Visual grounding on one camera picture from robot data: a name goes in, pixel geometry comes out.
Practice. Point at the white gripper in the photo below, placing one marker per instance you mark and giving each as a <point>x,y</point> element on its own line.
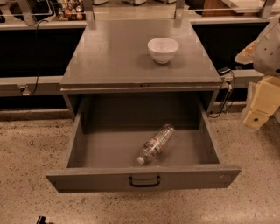
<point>269,53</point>

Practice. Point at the clear plastic water bottle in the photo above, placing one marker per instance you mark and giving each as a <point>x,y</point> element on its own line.
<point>154,146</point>

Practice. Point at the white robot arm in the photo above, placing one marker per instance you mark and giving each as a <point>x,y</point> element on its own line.
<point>264,54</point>

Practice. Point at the open grey top drawer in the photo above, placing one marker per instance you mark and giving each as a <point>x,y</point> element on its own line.
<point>142,142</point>

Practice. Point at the grey cabinet counter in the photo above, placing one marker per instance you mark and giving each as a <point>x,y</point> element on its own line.
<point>114,57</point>

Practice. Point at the white ceramic bowl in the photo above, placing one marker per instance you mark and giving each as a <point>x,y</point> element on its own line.
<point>162,50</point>

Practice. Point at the rack of small jars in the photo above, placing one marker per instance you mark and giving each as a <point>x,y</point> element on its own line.
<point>70,10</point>

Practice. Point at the black object on floor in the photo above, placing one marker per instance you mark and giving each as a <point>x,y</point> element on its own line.
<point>41,220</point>

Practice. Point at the black drawer handle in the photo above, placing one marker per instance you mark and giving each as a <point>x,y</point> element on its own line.
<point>144,182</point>

